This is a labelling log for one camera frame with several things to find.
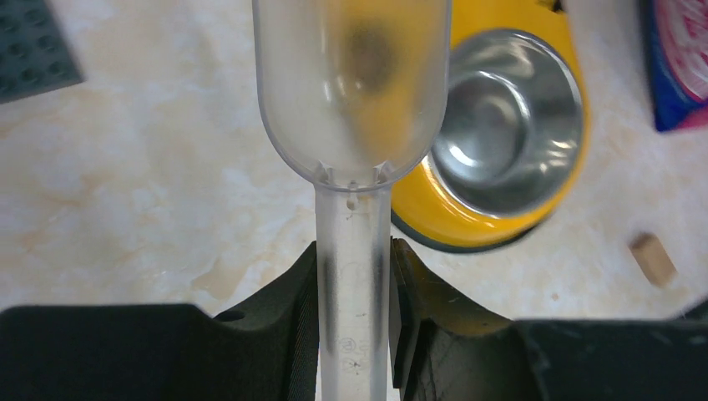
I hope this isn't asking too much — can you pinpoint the dark grey lego baseplate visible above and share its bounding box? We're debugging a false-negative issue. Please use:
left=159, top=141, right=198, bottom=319
left=1, top=0, right=84, bottom=104

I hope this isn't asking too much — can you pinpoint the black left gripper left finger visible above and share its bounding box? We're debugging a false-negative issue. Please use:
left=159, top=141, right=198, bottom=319
left=1, top=246, right=319, bottom=400

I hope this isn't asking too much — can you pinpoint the wooden block near bag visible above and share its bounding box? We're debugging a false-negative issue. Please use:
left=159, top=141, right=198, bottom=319
left=630, top=233, right=677, bottom=288

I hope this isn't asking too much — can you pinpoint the pink blue pet food bag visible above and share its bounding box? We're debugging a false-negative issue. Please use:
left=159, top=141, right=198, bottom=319
left=639, top=0, right=707, bottom=133

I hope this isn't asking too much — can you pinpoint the clear plastic scoop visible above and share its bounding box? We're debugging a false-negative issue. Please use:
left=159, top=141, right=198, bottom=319
left=252, top=1, right=452, bottom=400

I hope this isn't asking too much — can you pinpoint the yellow double pet bowl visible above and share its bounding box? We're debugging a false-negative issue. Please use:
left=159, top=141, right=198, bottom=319
left=392, top=1, right=589, bottom=253

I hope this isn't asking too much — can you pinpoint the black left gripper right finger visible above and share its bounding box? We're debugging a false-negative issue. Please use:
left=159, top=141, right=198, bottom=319
left=389, top=239, right=707, bottom=400

